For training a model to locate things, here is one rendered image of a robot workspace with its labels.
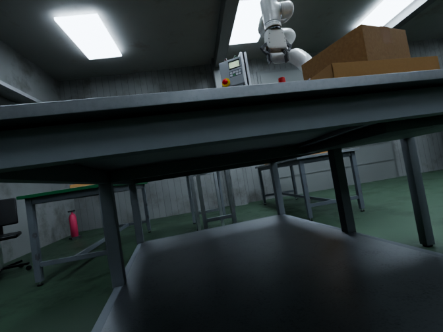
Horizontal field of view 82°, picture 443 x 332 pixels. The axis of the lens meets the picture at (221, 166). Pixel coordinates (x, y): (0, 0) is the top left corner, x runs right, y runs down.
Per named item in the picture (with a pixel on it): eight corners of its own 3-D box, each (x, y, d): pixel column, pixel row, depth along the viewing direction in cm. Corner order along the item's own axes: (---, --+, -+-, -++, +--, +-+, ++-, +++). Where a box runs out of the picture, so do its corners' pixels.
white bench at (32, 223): (107, 239, 404) (99, 189, 408) (154, 230, 412) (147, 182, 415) (27, 290, 215) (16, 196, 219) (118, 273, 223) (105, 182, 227)
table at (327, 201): (261, 205, 517) (254, 166, 520) (298, 198, 525) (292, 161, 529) (308, 222, 298) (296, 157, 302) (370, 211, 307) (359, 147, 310)
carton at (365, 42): (311, 124, 112) (300, 65, 113) (350, 121, 121) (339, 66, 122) (376, 102, 84) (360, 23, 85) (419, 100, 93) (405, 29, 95)
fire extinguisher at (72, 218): (72, 238, 471) (68, 210, 474) (84, 236, 473) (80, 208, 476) (65, 241, 449) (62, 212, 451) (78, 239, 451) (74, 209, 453)
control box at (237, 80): (227, 93, 186) (223, 68, 187) (249, 86, 179) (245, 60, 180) (222, 89, 176) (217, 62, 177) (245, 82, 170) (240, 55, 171)
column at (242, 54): (254, 150, 173) (238, 55, 175) (260, 149, 174) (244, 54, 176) (256, 149, 168) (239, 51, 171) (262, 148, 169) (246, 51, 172)
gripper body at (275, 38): (279, 33, 132) (283, 53, 132) (260, 33, 130) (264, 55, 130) (285, 24, 125) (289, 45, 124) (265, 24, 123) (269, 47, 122)
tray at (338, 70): (272, 121, 78) (270, 109, 78) (345, 112, 84) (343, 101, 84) (334, 83, 49) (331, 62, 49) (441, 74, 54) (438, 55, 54)
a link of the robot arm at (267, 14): (281, 27, 131) (263, 31, 132) (277, 2, 132) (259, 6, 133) (283, 17, 123) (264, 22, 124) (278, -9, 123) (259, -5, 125)
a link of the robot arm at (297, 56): (337, 68, 142) (316, 91, 147) (341, 78, 152) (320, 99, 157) (277, 31, 166) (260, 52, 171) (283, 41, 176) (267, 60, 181)
